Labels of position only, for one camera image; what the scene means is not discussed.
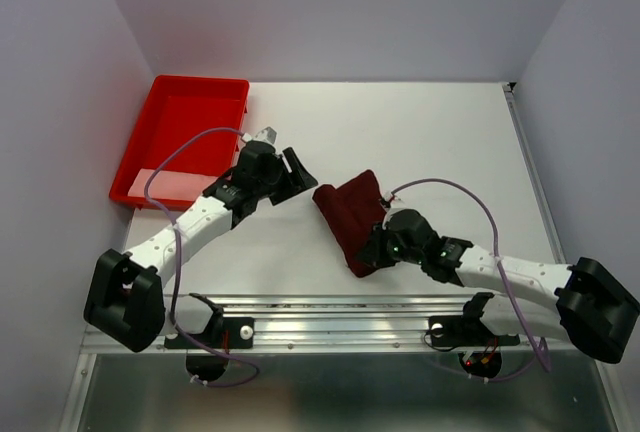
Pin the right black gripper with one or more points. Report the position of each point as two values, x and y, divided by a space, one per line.
372 254

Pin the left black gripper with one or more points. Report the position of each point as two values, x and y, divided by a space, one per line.
304 179

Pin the dark red t shirt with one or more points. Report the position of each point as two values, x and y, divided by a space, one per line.
351 211

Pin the red plastic tray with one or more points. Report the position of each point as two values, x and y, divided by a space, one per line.
176 109

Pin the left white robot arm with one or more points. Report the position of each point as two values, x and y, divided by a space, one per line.
126 298

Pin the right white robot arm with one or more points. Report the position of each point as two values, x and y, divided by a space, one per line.
583 303

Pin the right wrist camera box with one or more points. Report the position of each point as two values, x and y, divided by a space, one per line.
407 228

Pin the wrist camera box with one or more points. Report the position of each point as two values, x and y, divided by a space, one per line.
407 228
258 156

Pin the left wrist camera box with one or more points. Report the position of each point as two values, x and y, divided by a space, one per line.
258 156

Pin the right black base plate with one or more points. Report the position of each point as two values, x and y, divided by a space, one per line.
450 332

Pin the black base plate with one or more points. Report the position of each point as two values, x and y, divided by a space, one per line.
450 332
228 333

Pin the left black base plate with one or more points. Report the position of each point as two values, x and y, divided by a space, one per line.
228 333

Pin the aluminium rail frame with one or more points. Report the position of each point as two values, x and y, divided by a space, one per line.
338 353

